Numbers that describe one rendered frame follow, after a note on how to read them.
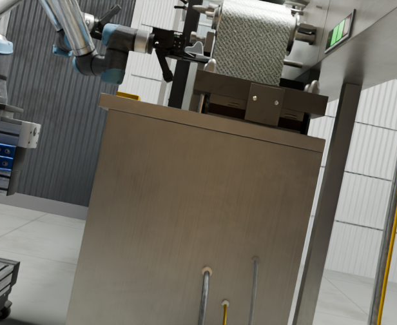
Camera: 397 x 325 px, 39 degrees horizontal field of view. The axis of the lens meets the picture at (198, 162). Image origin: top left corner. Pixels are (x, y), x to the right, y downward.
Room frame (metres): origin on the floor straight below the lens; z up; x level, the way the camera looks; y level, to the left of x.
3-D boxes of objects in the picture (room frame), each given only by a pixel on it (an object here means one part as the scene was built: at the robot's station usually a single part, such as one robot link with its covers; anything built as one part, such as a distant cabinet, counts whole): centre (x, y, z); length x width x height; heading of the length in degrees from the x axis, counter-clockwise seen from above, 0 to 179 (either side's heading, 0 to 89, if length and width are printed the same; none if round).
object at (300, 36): (1.91, -0.27, 1.25); 0.07 x 0.04 x 0.04; 91
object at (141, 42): (1.85, 0.26, 1.11); 0.08 x 0.05 x 0.08; 1
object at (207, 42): (1.94, 0.07, 1.05); 0.06 x 0.05 x 0.31; 91
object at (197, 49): (1.82, 0.07, 1.12); 0.09 x 0.03 x 0.06; 82
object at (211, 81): (1.73, -0.14, 1.00); 0.40 x 0.16 x 0.06; 91
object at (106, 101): (2.85, 0.01, 0.88); 2.52 x 0.66 x 0.04; 1
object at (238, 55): (1.85, -0.09, 1.11); 0.23 x 0.01 x 0.18; 91
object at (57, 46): (2.23, 0.62, 1.12); 0.11 x 0.08 x 0.11; 28
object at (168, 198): (2.85, -0.01, 0.43); 2.52 x 0.64 x 0.86; 1
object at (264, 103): (1.64, -0.16, 0.96); 0.10 x 0.03 x 0.11; 91
